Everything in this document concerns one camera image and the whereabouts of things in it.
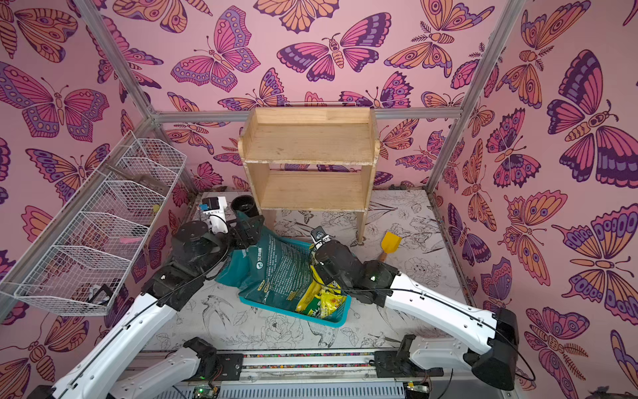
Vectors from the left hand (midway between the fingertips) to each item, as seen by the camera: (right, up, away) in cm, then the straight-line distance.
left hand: (257, 216), depth 69 cm
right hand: (+18, -11, +3) cm, 21 cm away
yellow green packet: (+14, -28, +12) cm, 33 cm away
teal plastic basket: (+9, -30, +6) cm, 32 cm away
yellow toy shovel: (+45, -12, +32) cm, 57 cm away
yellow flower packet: (+20, -28, +11) cm, 36 cm away
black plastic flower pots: (-12, +4, +26) cm, 28 cm away
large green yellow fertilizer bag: (+4, -16, +2) cm, 16 cm away
